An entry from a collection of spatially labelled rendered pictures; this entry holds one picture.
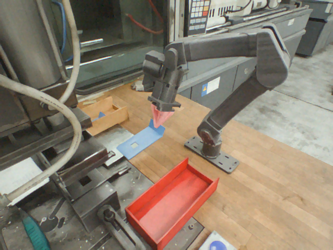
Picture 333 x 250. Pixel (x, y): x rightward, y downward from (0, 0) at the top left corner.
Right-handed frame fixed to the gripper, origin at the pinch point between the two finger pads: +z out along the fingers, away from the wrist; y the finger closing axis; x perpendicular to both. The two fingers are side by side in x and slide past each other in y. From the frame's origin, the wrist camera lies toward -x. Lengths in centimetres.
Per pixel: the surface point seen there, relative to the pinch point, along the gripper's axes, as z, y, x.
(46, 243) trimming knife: 26.1, 33.1, 6.7
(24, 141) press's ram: 1.0, 37.8, 0.6
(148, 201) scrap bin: 16.8, 9.9, 14.3
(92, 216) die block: 18.5, 24.8, 10.2
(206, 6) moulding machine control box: -55, -63, -44
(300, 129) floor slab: 8, -220, 18
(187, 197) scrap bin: 13.1, 1.7, 20.9
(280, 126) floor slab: 13, -211, 0
